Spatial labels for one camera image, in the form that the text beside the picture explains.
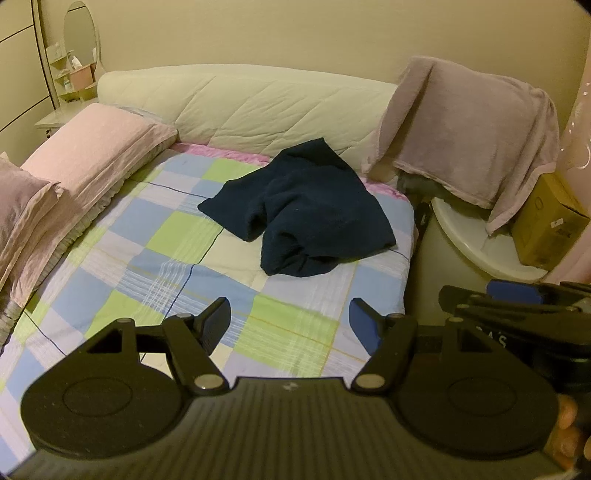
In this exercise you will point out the white wardrobe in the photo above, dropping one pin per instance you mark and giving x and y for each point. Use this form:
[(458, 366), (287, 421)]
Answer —
[(21, 60)]

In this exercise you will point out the mauve pillow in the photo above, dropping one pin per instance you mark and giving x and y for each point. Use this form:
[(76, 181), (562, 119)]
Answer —
[(23, 203)]

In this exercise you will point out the cream quilted blanket roll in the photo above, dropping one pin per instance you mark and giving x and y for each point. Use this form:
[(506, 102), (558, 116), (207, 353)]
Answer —
[(258, 106)]

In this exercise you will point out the oval mirror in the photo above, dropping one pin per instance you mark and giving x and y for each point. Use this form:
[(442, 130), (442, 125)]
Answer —
[(81, 32)]

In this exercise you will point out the checkered bed sheet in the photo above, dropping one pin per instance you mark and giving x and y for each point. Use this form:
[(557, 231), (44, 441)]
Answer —
[(161, 258)]

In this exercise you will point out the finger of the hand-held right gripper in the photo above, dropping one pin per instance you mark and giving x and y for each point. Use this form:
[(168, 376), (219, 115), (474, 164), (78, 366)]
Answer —
[(508, 290), (455, 300)]

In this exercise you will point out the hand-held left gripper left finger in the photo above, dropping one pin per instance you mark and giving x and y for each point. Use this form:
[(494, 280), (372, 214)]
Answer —
[(217, 319)]

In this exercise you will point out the mauve towel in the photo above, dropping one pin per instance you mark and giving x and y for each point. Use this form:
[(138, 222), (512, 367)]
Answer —
[(461, 124)]

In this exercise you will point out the white round nightstand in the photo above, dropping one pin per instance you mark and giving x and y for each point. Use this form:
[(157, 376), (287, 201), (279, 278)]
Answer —
[(475, 249)]

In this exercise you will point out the person's right hand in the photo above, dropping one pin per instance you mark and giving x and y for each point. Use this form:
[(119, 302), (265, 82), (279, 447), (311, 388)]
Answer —
[(567, 415)]

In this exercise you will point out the navy blue sweater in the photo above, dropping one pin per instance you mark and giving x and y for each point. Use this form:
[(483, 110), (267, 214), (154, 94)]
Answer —
[(314, 207)]

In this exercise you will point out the pink storage box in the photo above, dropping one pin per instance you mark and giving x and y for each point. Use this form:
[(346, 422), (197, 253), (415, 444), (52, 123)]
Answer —
[(83, 77)]

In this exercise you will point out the pink pillow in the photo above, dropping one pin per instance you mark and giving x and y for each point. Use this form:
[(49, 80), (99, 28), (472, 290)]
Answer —
[(101, 143)]

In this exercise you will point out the white dressing table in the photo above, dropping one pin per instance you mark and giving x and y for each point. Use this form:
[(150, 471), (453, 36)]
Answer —
[(60, 117)]

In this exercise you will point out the cardboard box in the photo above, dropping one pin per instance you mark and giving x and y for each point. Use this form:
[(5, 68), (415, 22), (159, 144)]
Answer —
[(545, 221)]

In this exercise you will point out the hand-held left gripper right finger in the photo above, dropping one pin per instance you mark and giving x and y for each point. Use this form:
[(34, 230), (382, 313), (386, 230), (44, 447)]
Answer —
[(364, 323)]

